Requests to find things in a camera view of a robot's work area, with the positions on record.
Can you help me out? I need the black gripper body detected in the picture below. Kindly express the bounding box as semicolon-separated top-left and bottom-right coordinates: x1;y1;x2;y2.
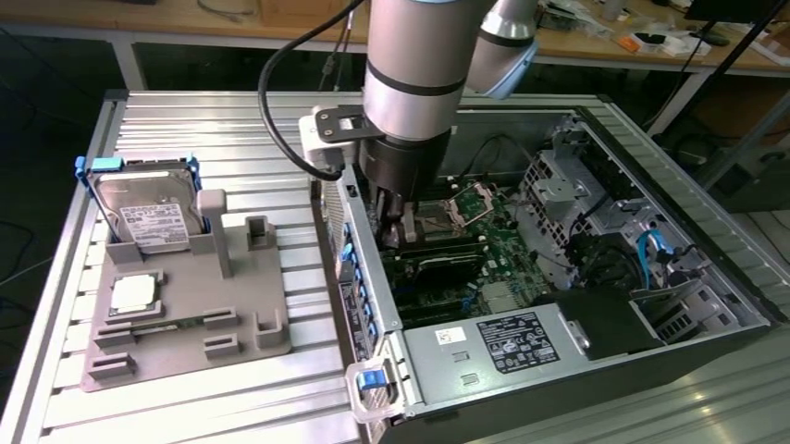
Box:
354;129;453;205

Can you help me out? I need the CPU socket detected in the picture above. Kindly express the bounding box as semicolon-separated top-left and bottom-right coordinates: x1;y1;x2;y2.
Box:
418;202;463;241

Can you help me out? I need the metal socket cover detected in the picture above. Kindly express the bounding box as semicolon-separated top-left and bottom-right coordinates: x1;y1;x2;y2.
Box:
449;181;499;218

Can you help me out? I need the green motherboard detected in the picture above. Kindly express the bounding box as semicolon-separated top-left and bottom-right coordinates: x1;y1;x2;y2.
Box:
366;178;556;325

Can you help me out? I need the silver chipset heatsink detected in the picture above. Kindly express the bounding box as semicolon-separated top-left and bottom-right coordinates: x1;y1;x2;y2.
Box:
484;283;527;312

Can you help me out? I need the metal disk bay cage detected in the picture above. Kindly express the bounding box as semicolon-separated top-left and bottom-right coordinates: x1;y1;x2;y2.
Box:
520;147;621;235

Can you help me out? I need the grey power supply unit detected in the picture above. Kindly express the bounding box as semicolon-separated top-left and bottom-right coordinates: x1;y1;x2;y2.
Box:
397;307;592;404

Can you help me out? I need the blue case latch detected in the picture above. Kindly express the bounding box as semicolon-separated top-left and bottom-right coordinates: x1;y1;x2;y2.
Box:
354;369;386;392

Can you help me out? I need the grey parts rack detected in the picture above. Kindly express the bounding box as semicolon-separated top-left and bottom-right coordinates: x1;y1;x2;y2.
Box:
78;187;290;394

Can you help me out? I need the hard disk in blue caddy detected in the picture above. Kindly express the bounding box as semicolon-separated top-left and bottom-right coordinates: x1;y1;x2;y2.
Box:
73;155;208;255

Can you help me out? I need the green RAM stick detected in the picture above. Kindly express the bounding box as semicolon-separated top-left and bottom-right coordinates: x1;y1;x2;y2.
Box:
128;316;208;334

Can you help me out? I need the silver CPU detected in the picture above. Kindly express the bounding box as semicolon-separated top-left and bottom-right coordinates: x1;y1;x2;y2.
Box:
108;275;158;314

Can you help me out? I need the orange and white box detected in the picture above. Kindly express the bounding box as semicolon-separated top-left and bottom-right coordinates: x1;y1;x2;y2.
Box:
615;31;667;55

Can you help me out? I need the open black PC case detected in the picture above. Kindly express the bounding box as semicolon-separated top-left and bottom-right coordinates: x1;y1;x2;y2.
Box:
306;105;790;444

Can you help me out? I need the black monitor stand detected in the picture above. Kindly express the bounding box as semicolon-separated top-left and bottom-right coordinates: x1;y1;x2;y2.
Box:
683;0;745;46

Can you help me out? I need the wooden desk with white legs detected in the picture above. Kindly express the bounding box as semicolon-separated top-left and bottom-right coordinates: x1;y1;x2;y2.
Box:
0;0;790;135

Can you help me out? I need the black slanted pole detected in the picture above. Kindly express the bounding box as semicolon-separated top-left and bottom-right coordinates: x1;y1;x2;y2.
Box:
644;0;769;135

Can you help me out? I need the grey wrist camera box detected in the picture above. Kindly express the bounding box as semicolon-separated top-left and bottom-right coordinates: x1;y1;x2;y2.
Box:
298;105;384;170

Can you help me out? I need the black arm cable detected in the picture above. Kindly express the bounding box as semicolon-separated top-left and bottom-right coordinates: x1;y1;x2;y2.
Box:
256;0;372;182

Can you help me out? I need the thin grey hanging cable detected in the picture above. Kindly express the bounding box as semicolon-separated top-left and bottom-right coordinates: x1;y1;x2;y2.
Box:
318;8;360;92

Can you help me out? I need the blue SATA wire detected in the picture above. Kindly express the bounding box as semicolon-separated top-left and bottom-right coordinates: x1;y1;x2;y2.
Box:
633;228;673;289

